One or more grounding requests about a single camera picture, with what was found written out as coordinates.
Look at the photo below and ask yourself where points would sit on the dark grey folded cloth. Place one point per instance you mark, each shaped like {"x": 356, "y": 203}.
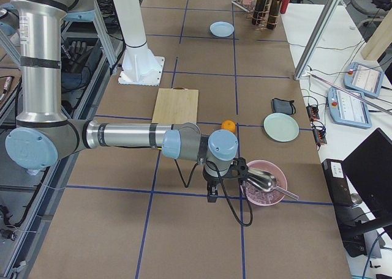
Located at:
{"x": 283, "y": 106}

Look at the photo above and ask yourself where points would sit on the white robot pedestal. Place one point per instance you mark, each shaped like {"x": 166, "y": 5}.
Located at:
{"x": 139, "y": 66}

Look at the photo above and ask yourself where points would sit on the dark wine bottle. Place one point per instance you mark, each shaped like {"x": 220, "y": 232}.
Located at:
{"x": 273, "y": 14}
{"x": 258, "y": 10}

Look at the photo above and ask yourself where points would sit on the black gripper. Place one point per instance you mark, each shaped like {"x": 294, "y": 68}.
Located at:
{"x": 211, "y": 180}

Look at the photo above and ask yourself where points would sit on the teach pendant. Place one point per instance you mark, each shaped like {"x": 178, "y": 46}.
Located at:
{"x": 364, "y": 78}
{"x": 346, "y": 109}

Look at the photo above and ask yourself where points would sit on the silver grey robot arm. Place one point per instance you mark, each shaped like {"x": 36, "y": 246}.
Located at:
{"x": 44, "y": 134}

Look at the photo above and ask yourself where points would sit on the orange mandarin fruit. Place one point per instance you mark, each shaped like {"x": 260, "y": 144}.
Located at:
{"x": 229, "y": 126}

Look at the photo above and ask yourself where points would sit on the pink bowl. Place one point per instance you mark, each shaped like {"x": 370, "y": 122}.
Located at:
{"x": 271, "y": 168}

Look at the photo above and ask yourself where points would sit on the light green plate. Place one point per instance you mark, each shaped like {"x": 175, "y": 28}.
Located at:
{"x": 281, "y": 127}

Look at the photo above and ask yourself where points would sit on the metal scoop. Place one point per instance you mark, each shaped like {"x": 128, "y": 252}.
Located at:
{"x": 266, "y": 182}

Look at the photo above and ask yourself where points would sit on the near teach pendant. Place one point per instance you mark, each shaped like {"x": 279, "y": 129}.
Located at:
{"x": 346, "y": 109}

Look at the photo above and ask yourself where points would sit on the far teach pendant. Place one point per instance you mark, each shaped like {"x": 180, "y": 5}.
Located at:
{"x": 364, "y": 78}

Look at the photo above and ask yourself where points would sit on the copper wire bottle rack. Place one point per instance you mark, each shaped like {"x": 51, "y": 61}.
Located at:
{"x": 266, "y": 18}

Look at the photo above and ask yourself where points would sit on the clear ice cubes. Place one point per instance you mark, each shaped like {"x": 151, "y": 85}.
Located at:
{"x": 261, "y": 198}

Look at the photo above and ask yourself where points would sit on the light blue plate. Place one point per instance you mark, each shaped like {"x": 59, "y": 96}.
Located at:
{"x": 221, "y": 29}

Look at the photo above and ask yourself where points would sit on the bamboo cutting board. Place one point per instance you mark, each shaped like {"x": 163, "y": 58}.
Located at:
{"x": 176, "y": 106}

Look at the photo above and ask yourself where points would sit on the black monitor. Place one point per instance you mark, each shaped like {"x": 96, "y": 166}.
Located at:
{"x": 368, "y": 168}

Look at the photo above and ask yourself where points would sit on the black computer box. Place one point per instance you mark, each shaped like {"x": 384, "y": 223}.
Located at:
{"x": 336, "y": 181}

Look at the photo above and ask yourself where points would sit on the aluminium frame post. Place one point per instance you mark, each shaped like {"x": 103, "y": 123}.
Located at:
{"x": 321, "y": 24}

